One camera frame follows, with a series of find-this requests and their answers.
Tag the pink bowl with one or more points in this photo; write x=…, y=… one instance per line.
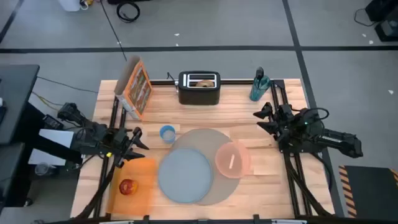
x=224, y=161

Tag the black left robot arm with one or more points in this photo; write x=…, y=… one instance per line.
x=90, y=132

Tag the black two-slot toaster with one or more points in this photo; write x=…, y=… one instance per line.
x=199, y=95

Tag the black front table rail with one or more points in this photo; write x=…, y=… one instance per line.
x=199, y=221

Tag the grey round plate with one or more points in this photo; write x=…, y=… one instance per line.
x=185, y=175

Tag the black hazard-striped mat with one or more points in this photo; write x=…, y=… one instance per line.
x=370, y=193

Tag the black table rail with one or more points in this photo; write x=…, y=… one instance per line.
x=236, y=82
x=199, y=221

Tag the orange cereal box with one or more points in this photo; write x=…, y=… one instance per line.
x=140, y=90

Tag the white base panel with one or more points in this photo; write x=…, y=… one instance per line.
x=56, y=137

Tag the light blue cup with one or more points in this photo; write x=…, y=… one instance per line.
x=168, y=135

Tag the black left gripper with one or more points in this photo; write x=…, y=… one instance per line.
x=121, y=144

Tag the grey round placemat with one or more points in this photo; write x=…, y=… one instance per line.
x=205, y=140

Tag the black power adapter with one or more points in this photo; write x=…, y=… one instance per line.
x=53, y=122

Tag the toasted bagel half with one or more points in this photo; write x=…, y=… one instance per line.
x=205, y=83

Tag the black equipment case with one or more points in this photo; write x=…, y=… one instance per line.
x=381, y=9

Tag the clear plastic cup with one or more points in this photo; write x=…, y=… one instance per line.
x=43, y=169

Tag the red apple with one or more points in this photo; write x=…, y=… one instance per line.
x=128, y=187

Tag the orange translucent tray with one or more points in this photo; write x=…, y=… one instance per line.
x=140, y=193

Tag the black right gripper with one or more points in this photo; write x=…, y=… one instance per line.
x=284, y=124

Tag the teal transparent tumbler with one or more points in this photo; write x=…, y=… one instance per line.
x=258, y=90

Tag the black back table rail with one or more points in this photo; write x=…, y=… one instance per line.
x=236, y=82

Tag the white container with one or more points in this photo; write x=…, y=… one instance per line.
x=69, y=4

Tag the black desk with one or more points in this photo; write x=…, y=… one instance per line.
x=15, y=102

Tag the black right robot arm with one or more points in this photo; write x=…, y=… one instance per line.
x=339, y=140

